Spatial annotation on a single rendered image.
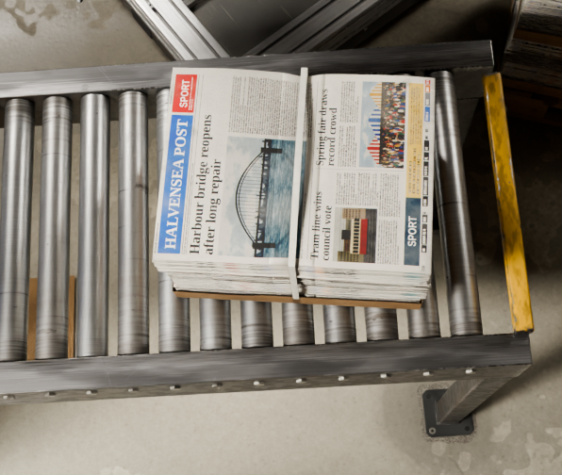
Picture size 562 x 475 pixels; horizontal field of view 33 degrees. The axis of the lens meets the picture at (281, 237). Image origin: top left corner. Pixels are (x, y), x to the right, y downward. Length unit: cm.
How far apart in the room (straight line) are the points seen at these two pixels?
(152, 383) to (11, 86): 57
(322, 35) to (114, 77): 78
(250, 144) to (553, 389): 122
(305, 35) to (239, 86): 97
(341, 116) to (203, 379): 45
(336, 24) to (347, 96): 99
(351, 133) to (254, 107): 14
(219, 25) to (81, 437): 104
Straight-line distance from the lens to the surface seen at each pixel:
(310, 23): 231
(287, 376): 144
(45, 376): 150
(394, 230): 125
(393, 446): 223
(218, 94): 133
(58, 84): 166
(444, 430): 225
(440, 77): 160
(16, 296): 155
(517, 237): 150
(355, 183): 127
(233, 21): 234
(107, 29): 263
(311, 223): 125
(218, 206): 127
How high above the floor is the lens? 222
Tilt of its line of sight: 72 degrees down
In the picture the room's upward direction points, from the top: 9 degrees counter-clockwise
